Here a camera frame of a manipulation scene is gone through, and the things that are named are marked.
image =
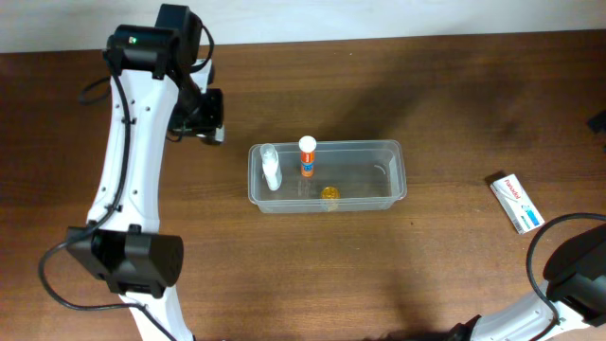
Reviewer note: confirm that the white squeeze bottle clear cap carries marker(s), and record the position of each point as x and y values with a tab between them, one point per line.
270	166

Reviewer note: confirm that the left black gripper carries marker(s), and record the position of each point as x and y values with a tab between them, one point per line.
208	114

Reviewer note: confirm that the small gold lid jar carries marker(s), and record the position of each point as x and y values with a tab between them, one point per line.
330	197

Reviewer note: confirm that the orange tube white cap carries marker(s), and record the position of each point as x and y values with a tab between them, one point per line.
307	146

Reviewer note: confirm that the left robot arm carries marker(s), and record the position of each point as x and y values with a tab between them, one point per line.
161	91

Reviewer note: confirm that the white Panadol box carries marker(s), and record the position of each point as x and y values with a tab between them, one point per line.
514	200

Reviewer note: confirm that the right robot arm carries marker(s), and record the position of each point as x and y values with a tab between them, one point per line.
574	282

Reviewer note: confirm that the dark bottle white cap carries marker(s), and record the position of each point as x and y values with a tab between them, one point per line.
216	137

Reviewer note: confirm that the clear plastic container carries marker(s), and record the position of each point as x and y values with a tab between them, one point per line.
369	174

